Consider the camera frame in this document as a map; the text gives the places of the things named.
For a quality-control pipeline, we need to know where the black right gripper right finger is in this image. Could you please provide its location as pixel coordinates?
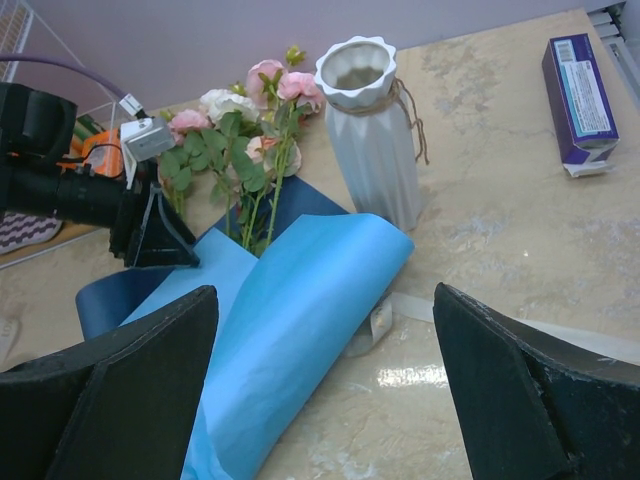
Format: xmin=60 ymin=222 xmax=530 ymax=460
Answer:
xmin=433 ymin=283 xmax=639 ymax=479

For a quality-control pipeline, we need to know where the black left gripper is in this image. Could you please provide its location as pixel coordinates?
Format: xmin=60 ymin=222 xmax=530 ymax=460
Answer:
xmin=1 ymin=82 xmax=200 ymax=268

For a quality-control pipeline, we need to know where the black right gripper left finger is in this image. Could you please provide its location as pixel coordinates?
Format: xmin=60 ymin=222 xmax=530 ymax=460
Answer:
xmin=1 ymin=286 xmax=218 ymax=479

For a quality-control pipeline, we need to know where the blue wrapping paper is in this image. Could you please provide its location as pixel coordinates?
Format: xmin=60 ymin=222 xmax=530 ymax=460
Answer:
xmin=76 ymin=177 xmax=414 ymax=479

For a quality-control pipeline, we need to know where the white ribbed ceramic vase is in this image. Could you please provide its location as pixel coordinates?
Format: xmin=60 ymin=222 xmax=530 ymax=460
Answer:
xmin=314 ymin=36 xmax=429 ymax=232

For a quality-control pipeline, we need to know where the orange box bottom right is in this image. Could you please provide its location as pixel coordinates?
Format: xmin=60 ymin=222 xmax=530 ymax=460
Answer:
xmin=76 ymin=128 xmax=124 ymax=178

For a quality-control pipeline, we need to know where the pink artificial flower bouquet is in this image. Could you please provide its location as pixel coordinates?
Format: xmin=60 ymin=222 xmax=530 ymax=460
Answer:
xmin=159 ymin=45 xmax=324 ymax=256

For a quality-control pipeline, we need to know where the purple wavy striped cloth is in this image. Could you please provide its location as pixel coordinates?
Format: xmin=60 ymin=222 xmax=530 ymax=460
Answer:
xmin=0 ymin=213 xmax=63 ymax=255

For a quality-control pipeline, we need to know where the purple rectangular box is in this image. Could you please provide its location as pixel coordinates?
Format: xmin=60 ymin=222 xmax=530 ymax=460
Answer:
xmin=541 ymin=33 xmax=620 ymax=178

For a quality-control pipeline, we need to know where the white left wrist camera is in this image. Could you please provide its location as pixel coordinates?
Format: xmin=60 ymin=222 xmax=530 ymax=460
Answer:
xmin=119 ymin=117 xmax=176 ymax=190

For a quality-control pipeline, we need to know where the white wire wooden shelf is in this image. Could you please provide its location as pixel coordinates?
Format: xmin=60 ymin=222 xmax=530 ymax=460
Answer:
xmin=1 ymin=1 xmax=130 ymax=268

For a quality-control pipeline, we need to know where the aluminium frame rail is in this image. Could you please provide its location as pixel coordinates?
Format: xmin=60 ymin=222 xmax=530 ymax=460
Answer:
xmin=583 ymin=0 xmax=639 ymax=108

